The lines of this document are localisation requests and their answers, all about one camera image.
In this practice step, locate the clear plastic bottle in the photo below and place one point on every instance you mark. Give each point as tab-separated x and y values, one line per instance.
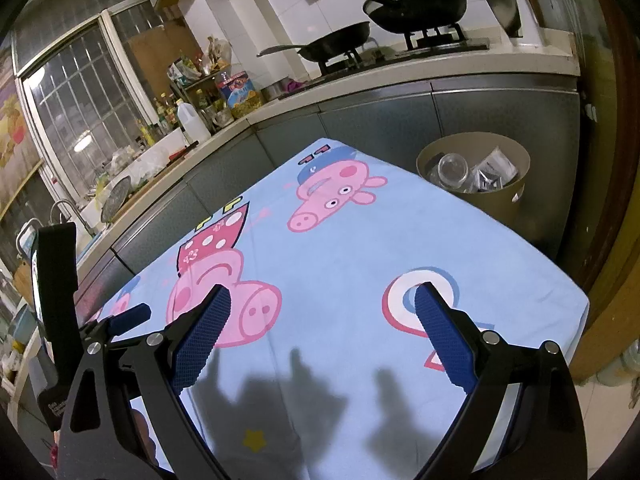
454	169

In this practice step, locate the round metal pot lid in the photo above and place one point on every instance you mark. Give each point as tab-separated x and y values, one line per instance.
116	199

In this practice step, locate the row of sauce bottles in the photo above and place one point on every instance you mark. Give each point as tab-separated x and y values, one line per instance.
162	120

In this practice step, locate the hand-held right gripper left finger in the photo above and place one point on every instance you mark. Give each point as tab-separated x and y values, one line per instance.
202	340

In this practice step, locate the white plastic jug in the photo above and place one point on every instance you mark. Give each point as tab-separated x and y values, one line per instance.
194	125

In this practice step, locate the white wall socket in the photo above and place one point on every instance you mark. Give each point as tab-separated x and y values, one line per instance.
591	112

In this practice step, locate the purple cloth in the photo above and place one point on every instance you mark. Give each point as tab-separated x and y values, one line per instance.
297	84

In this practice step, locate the tan round bin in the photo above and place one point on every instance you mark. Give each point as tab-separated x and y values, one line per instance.
500	205

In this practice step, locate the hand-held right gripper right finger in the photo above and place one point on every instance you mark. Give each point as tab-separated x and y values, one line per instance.
445	335

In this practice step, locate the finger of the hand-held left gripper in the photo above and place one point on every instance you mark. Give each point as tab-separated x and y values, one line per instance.
130	317

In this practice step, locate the fruit wall poster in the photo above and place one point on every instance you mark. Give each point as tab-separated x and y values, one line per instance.
12	135

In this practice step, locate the black wok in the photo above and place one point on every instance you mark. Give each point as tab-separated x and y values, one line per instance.
425	12

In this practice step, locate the pig printed blue tablecloth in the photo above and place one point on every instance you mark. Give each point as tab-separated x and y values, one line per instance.
350	250

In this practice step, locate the thick wooden chopping block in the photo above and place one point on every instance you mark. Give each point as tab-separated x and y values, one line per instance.
22	280

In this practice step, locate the brown cardboard sheet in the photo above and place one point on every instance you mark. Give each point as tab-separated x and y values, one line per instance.
160	55

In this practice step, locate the small steel bowl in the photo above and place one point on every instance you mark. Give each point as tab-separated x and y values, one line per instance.
274	91

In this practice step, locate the gas stove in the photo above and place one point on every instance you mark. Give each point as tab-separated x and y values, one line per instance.
440	46

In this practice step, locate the wooden door frame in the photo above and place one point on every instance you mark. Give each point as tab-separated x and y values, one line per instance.
610	210

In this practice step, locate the large cooking oil bottle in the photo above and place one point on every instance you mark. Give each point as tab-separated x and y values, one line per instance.
239	91

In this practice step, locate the barred window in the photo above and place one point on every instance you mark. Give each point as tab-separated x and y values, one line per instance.
85	95

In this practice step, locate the clear plastic wrapper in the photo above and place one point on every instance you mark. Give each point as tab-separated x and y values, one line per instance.
492	167

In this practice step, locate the black frying pan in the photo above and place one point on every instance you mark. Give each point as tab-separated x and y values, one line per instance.
335	42

